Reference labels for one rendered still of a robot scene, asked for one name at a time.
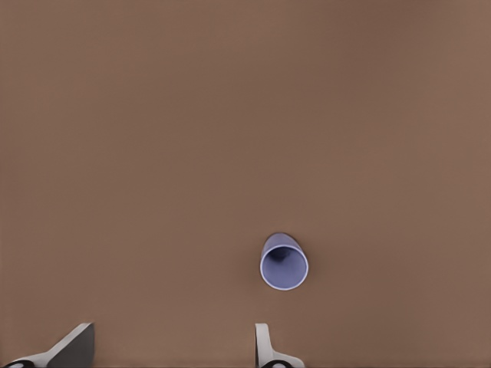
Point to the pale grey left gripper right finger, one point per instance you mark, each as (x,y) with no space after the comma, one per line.
(264,345)

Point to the purple cup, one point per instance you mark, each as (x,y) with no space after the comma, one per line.
(284,272)

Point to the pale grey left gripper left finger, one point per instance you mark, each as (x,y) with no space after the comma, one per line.
(73,345)

